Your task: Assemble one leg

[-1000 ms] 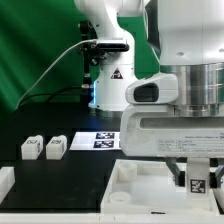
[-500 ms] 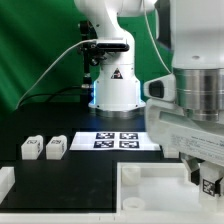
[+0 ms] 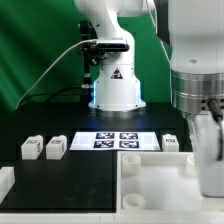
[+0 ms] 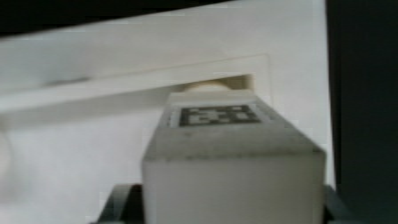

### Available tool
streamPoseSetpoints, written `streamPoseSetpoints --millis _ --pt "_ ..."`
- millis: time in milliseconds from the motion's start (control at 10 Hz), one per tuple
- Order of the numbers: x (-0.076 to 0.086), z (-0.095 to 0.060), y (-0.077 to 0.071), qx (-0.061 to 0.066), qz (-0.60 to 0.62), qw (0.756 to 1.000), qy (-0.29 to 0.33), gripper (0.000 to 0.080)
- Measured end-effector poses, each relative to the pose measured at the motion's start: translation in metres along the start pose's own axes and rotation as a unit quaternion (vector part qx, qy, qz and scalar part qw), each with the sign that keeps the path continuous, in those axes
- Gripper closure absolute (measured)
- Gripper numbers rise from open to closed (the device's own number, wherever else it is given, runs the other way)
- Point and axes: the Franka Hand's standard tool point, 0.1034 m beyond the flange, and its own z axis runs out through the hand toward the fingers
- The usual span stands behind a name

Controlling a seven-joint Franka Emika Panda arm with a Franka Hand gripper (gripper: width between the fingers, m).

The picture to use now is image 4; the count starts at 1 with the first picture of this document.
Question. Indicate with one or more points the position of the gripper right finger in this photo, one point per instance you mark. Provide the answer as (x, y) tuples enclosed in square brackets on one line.
[(336, 213)]

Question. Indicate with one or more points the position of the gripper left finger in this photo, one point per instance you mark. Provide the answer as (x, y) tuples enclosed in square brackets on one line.
[(123, 209)]

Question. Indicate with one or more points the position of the white square tabletop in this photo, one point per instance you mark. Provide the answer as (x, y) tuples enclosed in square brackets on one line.
[(85, 79)]

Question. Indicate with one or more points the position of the white table leg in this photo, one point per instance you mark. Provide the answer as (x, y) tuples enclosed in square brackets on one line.
[(233, 166)]

